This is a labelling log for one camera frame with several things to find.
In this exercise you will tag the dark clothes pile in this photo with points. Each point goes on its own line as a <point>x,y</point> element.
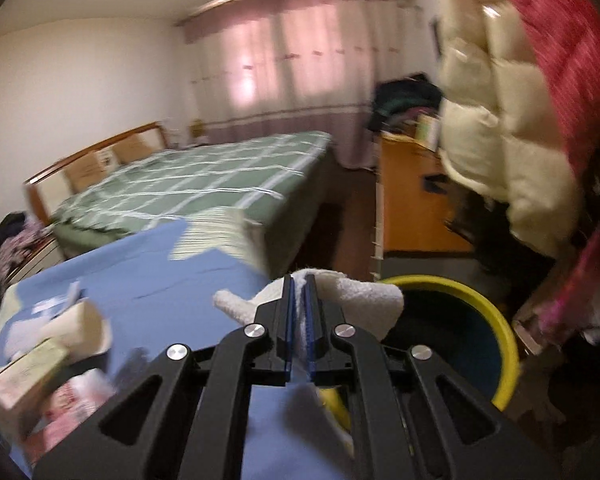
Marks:
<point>405,95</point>

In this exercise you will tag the green plaid bed blanket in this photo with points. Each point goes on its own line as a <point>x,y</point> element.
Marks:
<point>220,170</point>

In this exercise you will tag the small yellow object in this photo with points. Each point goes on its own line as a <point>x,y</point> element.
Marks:
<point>197,129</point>

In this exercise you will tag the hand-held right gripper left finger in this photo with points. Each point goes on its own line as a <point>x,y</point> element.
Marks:
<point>286,332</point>

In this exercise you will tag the cream paper cup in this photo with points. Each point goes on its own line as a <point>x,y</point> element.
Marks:
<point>65,325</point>

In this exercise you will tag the green and white box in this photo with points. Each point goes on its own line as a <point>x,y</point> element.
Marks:
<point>426,131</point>

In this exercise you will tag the cream carton box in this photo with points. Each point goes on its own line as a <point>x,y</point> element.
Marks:
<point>25,375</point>

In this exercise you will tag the wooden bed headboard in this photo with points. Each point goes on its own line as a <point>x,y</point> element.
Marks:
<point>55,172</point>

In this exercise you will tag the yellow round bin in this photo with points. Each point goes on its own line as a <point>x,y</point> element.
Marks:
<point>500,330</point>

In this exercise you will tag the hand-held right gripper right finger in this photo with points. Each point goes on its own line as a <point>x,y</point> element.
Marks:
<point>314,332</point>

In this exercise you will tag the white tissue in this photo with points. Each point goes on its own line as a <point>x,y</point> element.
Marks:
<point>360,300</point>

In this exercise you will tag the purple and black clothes heap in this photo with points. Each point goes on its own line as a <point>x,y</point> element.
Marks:
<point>12,245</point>

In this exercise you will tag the pink plastic bag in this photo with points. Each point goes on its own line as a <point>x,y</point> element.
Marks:
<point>587,280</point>

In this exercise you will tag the pink printed packet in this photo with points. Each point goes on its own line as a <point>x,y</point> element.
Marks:
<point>70,405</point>

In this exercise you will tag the orange wooden cabinet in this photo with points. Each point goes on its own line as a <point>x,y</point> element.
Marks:
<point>410,200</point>

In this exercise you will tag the tan pillow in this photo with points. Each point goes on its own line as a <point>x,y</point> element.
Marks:
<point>132,149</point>
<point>87,170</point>

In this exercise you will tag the white bedside nightstand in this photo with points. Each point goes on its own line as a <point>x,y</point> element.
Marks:
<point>40,260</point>

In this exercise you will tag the cream puffy jacket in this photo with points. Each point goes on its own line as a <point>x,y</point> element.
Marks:
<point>520,160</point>

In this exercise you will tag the pink curtain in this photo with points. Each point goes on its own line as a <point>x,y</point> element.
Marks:
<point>305,60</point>

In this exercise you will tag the white paper scrap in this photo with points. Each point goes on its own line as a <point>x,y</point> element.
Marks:
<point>55,300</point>

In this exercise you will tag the red patterned cloth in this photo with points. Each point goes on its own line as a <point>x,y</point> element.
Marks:
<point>570,50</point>

